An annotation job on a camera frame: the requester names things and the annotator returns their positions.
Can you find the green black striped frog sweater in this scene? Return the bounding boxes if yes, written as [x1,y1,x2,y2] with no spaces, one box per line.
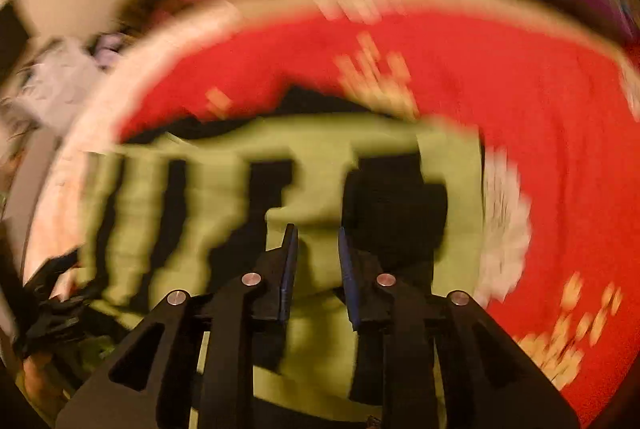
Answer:
[77,85,484,428]

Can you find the red floral blanket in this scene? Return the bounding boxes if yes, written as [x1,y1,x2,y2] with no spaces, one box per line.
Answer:
[118,10,639,425]

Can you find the black wall television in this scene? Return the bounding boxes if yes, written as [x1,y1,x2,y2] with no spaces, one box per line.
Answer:
[0,0,35,84]

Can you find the white drawer cabinet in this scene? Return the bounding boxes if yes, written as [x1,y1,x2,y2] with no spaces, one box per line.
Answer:
[10,37,103,137]

